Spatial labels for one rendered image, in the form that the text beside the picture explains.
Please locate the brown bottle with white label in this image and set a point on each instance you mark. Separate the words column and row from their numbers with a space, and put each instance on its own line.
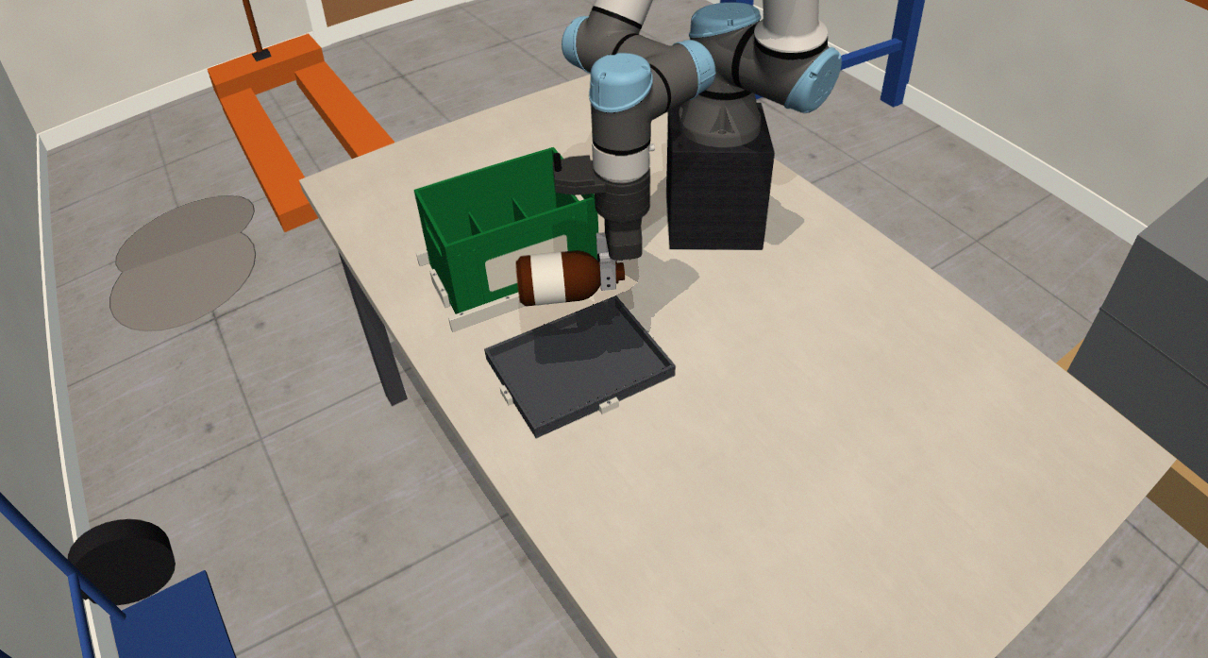
column 558, row 277

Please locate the green plastic crate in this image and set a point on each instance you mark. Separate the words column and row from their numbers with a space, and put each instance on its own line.
column 480, row 267

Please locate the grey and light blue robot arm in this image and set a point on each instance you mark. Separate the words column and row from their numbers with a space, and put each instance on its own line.
column 728, row 42

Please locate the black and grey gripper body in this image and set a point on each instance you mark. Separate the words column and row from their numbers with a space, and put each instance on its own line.
column 621, row 185

